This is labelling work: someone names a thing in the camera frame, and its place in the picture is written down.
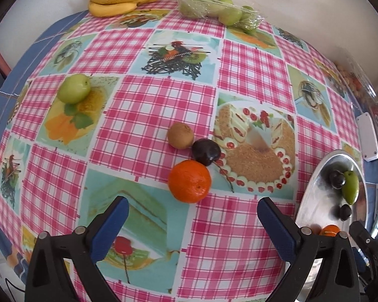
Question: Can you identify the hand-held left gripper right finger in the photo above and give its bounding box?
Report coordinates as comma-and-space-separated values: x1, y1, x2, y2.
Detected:
258, 197, 361, 302

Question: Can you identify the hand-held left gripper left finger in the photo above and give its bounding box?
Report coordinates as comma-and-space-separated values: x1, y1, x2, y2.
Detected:
24, 196, 130, 302

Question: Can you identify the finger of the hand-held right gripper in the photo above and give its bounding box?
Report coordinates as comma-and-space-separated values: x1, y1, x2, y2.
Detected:
349, 221, 378, 258

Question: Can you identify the dark cherry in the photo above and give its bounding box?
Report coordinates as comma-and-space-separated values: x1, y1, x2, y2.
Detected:
192, 138, 222, 166
329, 170, 346, 190
338, 204, 353, 221

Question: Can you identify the orange mandarin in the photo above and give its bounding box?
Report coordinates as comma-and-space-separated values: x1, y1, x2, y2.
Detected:
168, 160, 212, 204
321, 224, 341, 237

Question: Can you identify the elongated green jujube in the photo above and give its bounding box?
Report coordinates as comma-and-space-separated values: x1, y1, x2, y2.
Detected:
342, 170, 359, 205

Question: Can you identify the stainless steel bowl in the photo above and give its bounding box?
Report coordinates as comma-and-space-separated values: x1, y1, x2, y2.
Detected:
294, 149, 370, 302

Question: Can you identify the brown longan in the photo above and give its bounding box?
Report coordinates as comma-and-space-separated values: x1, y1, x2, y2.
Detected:
167, 123, 195, 149

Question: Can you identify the round green jujube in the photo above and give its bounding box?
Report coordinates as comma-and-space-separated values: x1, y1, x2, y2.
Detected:
57, 74, 92, 104

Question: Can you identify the white power box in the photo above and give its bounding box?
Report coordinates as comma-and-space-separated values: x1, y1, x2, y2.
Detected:
356, 112, 378, 162

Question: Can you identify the pink plaid printed tablecloth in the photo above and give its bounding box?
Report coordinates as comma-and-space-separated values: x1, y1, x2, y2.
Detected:
0, 0, 370, 302

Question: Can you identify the clear plastic clamshell box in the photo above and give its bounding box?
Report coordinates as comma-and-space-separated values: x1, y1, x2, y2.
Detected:
335, 47, 378, 104

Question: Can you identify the pile of small longans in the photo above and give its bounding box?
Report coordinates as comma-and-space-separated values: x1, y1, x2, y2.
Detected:
337, 64, 364, 93

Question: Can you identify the clear bag of green jujubes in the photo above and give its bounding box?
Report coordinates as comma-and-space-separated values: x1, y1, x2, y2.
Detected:
175, 0, 267, 35

